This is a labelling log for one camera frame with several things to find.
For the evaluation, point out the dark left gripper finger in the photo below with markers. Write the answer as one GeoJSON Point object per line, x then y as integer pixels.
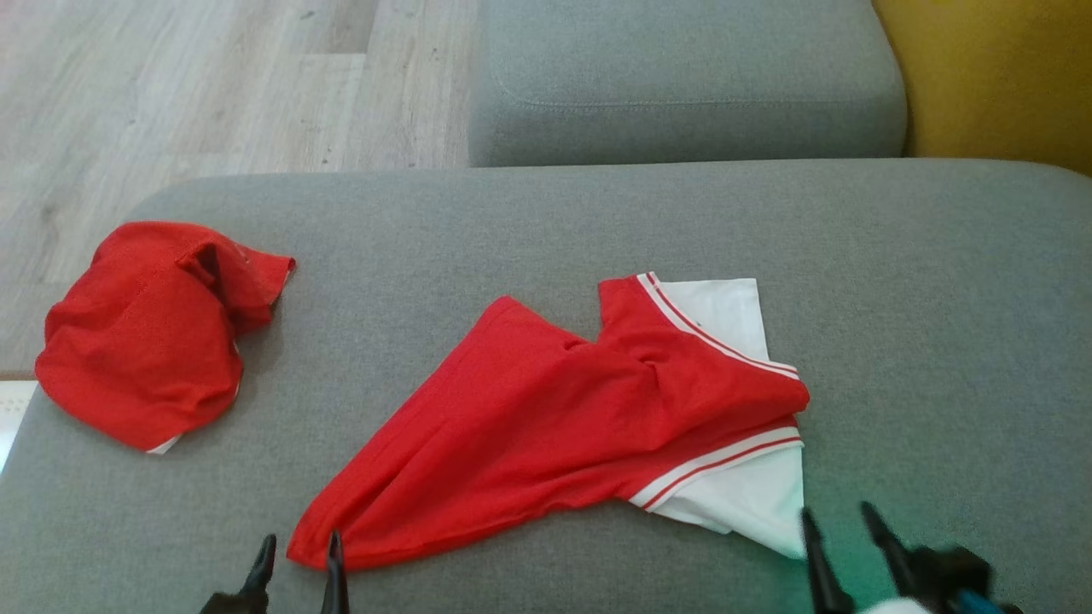
{"type": "Point", "coordinates": [335, 580]}
{"type": "Point", "coordinates": [260, 567]}

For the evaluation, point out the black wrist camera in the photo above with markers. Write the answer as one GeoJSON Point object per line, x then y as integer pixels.
{"type": "Point", "coordinates": [951, 576]}
{"type": "Point", "coordinates": [230, 604]}

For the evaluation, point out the red shorts with number 23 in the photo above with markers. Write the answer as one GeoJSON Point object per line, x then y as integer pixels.
{"type": "Point", "coordinates": [145, 341]}

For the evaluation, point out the yellow upholstered furniture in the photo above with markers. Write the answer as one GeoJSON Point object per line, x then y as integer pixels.
{"type": "Point", "coordinates": [998, 77]}

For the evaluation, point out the small grey sofa cushion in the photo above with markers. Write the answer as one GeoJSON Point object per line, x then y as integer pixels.
{"type": "Point", "coordinates": [682, 77]}

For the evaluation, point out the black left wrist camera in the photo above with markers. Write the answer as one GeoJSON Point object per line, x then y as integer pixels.
{"type": "Point", "coordinates": [230, 604]}

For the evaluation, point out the red and white jersey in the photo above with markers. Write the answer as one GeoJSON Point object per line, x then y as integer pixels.
{"type": "Point", "coordinates": [554, 426]}

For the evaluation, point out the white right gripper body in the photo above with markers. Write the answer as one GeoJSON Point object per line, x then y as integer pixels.
{"type": "Point", "coordinates": [891, 607]}

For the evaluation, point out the large grey sofa seat cushion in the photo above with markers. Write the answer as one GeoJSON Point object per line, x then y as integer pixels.
{"type": "Point", "coordinates": [938, 298]}

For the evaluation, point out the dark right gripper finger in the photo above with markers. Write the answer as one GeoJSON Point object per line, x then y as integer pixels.
{"type": "Point", "coordinates": [887, 546]}
{"type": "Point", "coordinates": [823, 571]}

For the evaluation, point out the white floor mat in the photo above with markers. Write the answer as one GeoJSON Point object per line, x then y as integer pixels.
{"type": "Point", "coordinates": [13, 418]}

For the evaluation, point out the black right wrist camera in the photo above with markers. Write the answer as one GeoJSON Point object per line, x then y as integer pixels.
{"type": "Point", "coordinates": [951, 576]}

